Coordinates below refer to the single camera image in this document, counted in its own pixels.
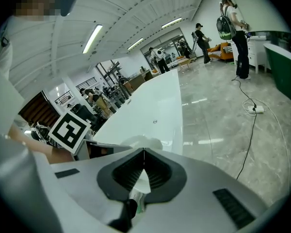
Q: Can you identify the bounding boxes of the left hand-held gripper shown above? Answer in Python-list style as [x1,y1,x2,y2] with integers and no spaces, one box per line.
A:
[48,112,134,161]

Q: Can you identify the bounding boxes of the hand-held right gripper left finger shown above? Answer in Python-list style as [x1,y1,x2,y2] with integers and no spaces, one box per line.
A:
[38,148,145,233]

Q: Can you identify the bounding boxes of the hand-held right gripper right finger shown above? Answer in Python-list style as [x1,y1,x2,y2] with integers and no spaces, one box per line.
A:
[135,148,270,233]

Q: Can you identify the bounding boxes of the white bathtub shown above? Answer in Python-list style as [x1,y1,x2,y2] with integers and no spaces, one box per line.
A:
[93,68,184,156]

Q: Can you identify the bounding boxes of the person's left forearm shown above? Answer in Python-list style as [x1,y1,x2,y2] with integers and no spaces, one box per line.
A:
[8,124,75,164]

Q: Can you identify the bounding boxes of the long ceiling light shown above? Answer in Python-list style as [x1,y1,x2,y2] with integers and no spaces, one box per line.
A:
[82,24,104,55]
[161,17,183,29]
[127,37,145,51]

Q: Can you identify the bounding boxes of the small wooden coffee table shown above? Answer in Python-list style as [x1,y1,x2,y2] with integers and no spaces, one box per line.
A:
[178,58,193,69]

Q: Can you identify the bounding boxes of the white power strip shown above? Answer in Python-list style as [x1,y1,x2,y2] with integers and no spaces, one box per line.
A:
[247,105,265,114]

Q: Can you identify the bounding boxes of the person's white shirt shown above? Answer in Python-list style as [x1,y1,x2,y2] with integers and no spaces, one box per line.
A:
[0,15,65,233]

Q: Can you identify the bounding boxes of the orange sofa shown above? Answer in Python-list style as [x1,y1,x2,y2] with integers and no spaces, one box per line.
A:
[207,42,234,63]

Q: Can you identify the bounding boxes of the black green backpack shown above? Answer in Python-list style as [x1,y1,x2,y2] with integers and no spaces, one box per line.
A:
[216,6,237,40]

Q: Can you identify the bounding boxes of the white drawer cabinet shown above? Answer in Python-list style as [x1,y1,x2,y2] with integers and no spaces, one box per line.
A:
[232,34,270,74]

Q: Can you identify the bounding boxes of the person's head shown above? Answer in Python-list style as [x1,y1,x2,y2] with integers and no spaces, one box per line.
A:
[14,0,64,22]

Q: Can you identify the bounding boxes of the black power cable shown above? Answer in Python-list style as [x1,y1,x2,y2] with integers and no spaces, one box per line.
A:
[231,78,258,108]
[236,109,258,181]

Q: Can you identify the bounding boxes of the white power cable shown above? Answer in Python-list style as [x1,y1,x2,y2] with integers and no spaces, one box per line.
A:
[242,98,291,186]

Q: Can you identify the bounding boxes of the black head-worn camera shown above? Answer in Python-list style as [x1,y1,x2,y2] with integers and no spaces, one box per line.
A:
[60,0,80,17]

